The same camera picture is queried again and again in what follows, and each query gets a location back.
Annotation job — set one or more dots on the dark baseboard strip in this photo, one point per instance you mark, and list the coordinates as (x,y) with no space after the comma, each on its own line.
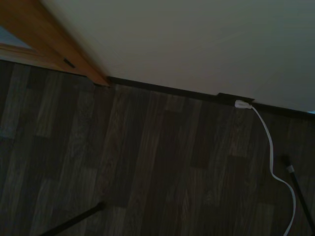
(167,90)

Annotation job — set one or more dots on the wooden door frame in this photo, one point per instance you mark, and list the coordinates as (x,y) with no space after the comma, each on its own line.
(73,46)

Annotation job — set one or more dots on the dark wall outlet plate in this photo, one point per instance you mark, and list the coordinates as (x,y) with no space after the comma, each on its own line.
(227,98)

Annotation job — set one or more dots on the black stand leg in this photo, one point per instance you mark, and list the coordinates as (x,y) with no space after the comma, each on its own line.
(73,218)

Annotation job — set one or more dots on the black door hinge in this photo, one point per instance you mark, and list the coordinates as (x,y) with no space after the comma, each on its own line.
(69,63)

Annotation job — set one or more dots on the white power plug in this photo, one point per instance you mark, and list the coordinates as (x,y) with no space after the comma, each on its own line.
(243,104)

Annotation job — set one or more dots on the wooden door with glass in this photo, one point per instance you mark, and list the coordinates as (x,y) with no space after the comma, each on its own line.
(27,41)

